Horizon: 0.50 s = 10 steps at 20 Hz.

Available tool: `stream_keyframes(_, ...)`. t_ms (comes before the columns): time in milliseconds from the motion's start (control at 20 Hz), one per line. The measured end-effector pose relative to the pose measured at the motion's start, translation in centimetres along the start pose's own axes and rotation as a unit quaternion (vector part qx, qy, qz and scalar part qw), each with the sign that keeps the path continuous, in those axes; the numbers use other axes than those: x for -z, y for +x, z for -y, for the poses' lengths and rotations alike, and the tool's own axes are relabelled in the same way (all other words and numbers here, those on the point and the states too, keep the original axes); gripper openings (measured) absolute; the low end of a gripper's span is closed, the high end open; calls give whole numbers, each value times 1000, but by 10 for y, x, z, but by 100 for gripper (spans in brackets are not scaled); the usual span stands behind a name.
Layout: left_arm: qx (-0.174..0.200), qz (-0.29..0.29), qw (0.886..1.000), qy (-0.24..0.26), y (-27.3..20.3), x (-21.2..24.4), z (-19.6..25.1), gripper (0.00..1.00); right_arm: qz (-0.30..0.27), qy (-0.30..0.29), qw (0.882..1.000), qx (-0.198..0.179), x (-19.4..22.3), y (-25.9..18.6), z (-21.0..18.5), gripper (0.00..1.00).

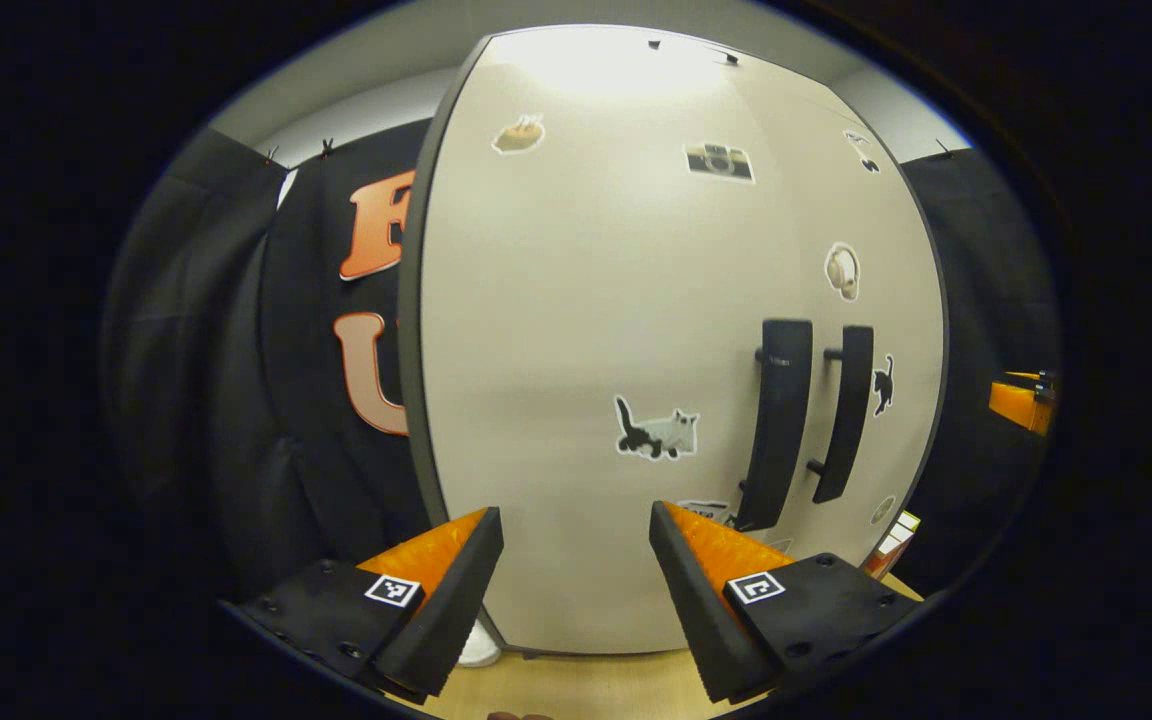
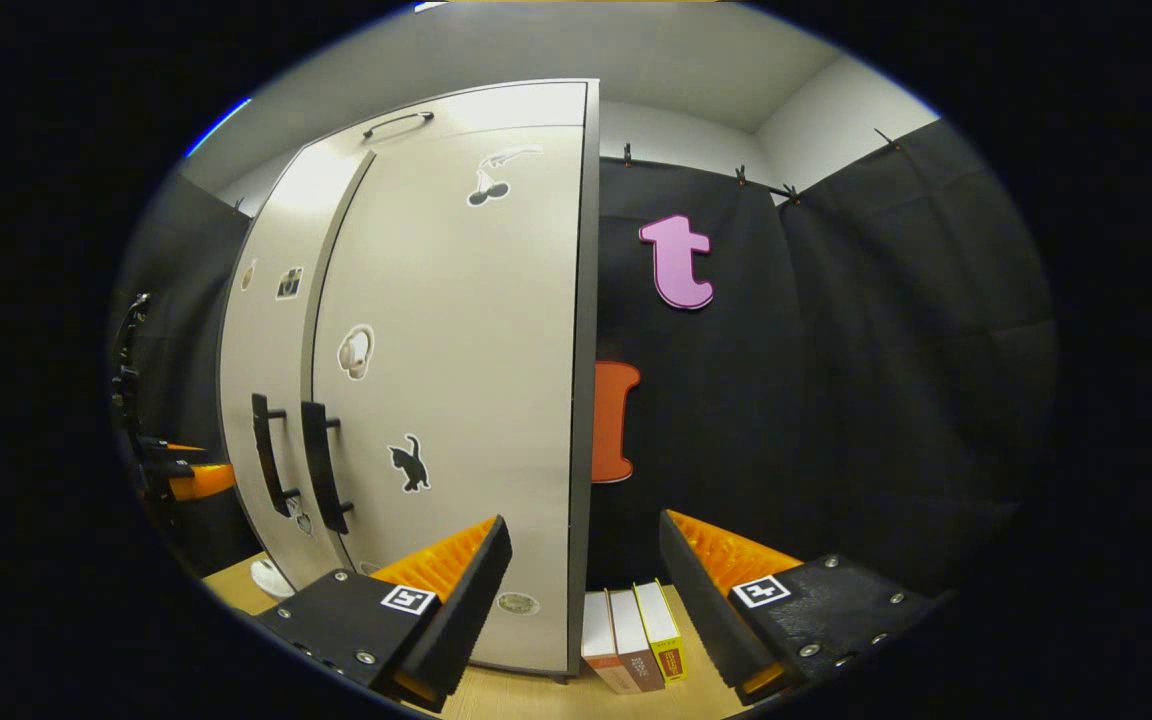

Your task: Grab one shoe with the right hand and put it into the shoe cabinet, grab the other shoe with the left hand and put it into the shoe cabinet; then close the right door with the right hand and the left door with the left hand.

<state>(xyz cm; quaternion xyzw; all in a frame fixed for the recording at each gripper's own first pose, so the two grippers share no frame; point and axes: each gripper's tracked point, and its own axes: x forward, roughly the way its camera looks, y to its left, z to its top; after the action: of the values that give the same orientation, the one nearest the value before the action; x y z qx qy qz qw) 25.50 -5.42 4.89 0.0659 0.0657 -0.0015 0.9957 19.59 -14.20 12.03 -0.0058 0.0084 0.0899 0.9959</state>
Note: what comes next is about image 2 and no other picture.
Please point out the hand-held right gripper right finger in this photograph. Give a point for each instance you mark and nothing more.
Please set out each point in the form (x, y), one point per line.
(706, 610)

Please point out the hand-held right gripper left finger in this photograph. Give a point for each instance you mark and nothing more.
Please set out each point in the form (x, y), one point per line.
(466, 610)

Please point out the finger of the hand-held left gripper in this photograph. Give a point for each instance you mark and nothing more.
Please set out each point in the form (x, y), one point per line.
(201, 480)
(161, 445)

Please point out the grey cabinet door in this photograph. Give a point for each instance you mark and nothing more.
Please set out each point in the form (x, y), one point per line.
(271, 340)
(476, 350)

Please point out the grey shoe cabinet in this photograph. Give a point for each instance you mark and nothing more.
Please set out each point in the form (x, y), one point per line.
(584, 400)

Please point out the brown book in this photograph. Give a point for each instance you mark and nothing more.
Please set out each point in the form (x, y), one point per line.
(636, 640)

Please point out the white book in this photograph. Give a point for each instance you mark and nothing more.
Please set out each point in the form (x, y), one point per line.
(598, 640)

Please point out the white plush toy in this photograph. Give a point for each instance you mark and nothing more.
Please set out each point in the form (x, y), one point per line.
(269, 578)

